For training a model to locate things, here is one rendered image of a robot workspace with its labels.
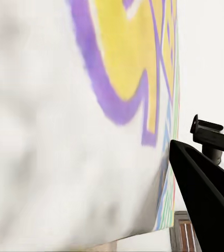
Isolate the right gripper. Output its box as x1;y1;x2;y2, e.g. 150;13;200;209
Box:
190;114;224;161

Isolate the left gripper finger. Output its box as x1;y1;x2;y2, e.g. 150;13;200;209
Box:
169;140;224;252

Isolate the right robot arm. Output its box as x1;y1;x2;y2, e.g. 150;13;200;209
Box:
190;114;224;252

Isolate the board game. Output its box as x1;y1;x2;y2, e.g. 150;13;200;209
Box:
0;0;180;252

